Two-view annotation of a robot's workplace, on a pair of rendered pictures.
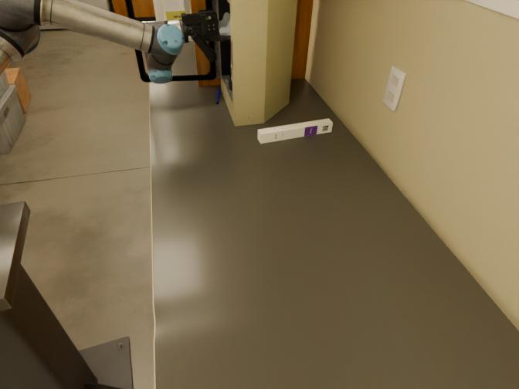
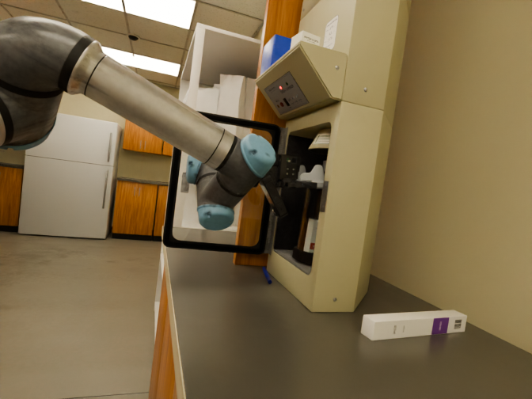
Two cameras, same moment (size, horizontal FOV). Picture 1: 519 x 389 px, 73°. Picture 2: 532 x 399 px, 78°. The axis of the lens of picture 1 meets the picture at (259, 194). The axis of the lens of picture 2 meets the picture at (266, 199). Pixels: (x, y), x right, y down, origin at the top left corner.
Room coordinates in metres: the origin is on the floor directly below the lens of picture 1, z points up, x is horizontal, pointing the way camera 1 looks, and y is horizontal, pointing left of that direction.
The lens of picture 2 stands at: (0.42, 0.28, 1.21)
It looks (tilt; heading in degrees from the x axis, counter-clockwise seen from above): 3 degrees down; 356
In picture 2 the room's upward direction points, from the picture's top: 8 degrees clockwise
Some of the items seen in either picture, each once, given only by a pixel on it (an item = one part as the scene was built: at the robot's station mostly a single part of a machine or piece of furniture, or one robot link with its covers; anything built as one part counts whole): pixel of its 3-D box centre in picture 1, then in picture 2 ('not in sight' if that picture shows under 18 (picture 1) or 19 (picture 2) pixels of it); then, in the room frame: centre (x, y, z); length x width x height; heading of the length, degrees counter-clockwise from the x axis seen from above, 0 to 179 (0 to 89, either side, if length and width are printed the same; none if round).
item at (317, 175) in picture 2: (232, 29); (318, 176); (1.23, 0.10, 1.24); 0.09 x 0.03 x 0.06; 81
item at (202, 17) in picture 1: (201, 27); (274, 171); (1.25, 0.21, 1.24); 0.12 x 0.08 x 0.09; 105
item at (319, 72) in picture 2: not in sight; (291, 88); (1.27, 0.19, 1.46); 0.32 x 0.11 x 0.10; 15
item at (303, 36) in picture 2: not in sight; (304, 50); (1.23, 0.18, 1.54); 0.05 x 0.05 x 0.06; 23
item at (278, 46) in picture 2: not in sight; (283, 61); (1.36, 0.22, 1.56); 0.10 x 0.10 x 0.09; 15
